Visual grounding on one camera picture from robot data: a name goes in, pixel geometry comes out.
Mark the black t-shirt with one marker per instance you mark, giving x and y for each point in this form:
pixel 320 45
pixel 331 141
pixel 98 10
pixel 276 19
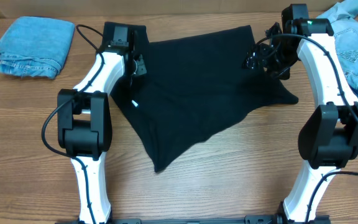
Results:
pixel 193 88

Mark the light blue denim jeans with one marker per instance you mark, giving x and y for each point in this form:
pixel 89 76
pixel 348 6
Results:
pixel 342 17

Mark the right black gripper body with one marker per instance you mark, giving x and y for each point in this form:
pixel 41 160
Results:
pixel 260 58

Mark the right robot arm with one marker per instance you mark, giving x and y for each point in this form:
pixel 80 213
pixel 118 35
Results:
pixel 329 139

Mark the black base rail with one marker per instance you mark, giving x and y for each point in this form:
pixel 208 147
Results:
pixel 191 221

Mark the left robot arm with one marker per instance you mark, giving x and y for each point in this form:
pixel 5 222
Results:
pixel 84 120

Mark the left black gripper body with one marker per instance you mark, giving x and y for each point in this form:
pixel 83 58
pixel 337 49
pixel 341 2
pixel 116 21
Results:
pixel 138 66

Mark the folded blue jeans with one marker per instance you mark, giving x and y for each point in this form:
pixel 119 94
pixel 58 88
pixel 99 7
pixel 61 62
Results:
pixel 35 47

